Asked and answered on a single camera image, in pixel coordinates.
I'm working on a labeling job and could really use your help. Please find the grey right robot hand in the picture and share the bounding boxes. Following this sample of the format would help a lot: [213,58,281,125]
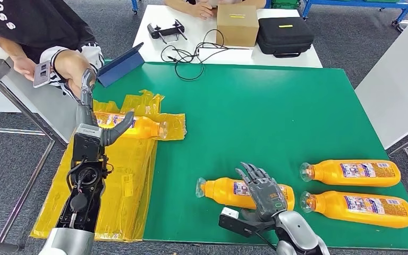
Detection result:
[234,161,289,223]

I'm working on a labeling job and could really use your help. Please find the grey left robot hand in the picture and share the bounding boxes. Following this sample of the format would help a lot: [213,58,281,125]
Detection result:
[75,68,135,148]

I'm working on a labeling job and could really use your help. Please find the orange detergent bottle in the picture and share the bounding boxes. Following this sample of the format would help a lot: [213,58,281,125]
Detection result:
[93,111,169,140]
[299,190,408,230]
[194,176,296,211]
[299,159,402,188]

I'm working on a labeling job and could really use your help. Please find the white table metal legs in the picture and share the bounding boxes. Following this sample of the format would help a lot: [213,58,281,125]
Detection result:
[354,18,408,193]
[0,44,82,255]

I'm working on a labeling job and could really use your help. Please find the blue tablet case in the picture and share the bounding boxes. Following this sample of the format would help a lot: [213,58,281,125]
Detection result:
[96,41,146,88]

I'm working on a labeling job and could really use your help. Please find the smartphone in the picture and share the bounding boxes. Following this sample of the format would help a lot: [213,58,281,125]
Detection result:
[32,60,53,89]

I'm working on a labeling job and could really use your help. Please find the green table mat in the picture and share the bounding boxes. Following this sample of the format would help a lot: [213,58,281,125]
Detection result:
[92,61,408,251]

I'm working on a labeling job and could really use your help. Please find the person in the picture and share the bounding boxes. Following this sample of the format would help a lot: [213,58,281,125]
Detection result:
[163,0,268,20]
[0,0,105,104]

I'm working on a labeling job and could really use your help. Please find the black phone holder controller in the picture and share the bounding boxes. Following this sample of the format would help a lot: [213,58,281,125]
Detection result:
[146,19,188,45]

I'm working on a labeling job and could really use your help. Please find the black zip case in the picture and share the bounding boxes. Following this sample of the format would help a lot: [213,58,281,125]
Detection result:
[256,16,315,59]

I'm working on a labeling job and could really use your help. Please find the brown cardboard box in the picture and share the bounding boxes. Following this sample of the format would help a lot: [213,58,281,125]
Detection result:
[216,4,260,48]

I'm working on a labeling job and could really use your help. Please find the green plastic crates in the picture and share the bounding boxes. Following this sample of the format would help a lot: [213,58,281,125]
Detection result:
[270,0,302,11]

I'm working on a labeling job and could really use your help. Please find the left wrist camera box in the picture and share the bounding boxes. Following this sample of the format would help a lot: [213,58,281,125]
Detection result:
[71,123,104,163]

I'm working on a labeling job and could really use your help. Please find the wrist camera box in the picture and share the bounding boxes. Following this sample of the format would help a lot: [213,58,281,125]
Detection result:
[218,206,277,239]
[71,123,104,163]

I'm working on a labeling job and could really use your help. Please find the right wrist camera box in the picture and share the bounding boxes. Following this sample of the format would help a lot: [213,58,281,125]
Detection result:
[218,206,277,239]

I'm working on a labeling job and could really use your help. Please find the black cable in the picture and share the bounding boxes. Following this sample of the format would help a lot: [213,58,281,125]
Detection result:
[160,29,253,82]

